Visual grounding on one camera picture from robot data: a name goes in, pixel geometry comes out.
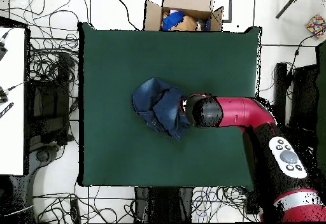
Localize blue denim jeans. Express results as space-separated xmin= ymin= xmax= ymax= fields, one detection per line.
xmin=131 ymin=77 xmax=192 ymax=141

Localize colourful patterned item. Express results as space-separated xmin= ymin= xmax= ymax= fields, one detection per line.
xmin=305 ymin=13 xmax=326 ymax=39

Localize dark green table cloth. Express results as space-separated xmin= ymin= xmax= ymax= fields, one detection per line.
xmin=77 ymin=22 xmax=263 ymax=188

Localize tan cloth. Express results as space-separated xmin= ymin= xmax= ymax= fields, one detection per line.
xmin=175 ymin=15 xmax=198 ymax=32

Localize blue cloth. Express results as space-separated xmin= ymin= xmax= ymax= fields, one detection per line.
xmin=162 ymin=11 xmax=185 ymax=31

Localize brown cardboard box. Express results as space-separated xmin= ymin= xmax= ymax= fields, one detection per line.
xmin=143 ymin=0 xmax=225 ymax=32

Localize black equipment box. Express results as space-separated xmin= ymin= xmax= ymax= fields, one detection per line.
xmin=26 ymin=53 xmax=74 ymax=146

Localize grey metal bar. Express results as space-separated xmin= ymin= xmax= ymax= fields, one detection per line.
xmin=275 ymin=0 xmax=304 ymax=19

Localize white table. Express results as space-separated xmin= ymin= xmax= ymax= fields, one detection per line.
xmin=0 ymin=26 xmax=26 ymax=176

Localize multicoloured cable tangle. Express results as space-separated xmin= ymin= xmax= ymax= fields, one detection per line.
xmin=192 ymin=186 xmax=255 ymax=222

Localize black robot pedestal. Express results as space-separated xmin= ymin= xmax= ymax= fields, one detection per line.
xmin=134 ymin=186 xmax=193 ymax=222

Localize black cable tangle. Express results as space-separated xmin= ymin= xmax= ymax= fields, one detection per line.
xmin=272 ymin=30 xmax=326 ymax=133

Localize black striped strap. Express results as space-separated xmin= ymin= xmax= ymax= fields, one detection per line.
xmin=0 ymin=102 xmax=15 ymax=119

